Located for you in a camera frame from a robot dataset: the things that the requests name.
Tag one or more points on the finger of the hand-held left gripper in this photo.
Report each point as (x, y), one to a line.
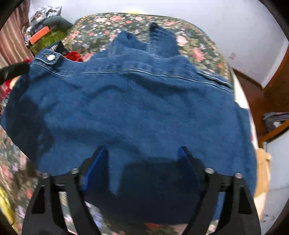
(15, 70)

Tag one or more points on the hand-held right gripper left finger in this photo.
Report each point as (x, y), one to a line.
(96, 167)

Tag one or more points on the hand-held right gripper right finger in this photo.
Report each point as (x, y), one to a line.
(184, 158)

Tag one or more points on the blue denim jacket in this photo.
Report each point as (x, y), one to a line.
(135, 108)

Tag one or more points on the grey clothes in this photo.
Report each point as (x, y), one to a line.
(274, 121)

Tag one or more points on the brown striped curtain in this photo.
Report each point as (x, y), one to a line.
(11, 40)

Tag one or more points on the orange box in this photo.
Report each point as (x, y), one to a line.
(39, 35)

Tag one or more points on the green patterned bag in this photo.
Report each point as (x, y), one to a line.
(49, 38)

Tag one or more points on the black white-patterned cloth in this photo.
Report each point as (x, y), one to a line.
(59, 48)

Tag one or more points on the red plush toy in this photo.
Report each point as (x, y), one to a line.
(72, 56)

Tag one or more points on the grey plush pillow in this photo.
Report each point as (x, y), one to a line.
(58, 20)

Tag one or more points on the dark floral blanket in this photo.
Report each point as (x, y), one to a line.
(101, 27)

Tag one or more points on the yellow garment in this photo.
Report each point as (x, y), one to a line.
(5, 203)

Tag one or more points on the wooden wardrobe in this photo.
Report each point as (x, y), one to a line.
(277, 85)

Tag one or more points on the yellow cloth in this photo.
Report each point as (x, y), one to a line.
(133, 11)

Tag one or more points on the white wall socket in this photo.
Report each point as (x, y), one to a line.
(232, 55)

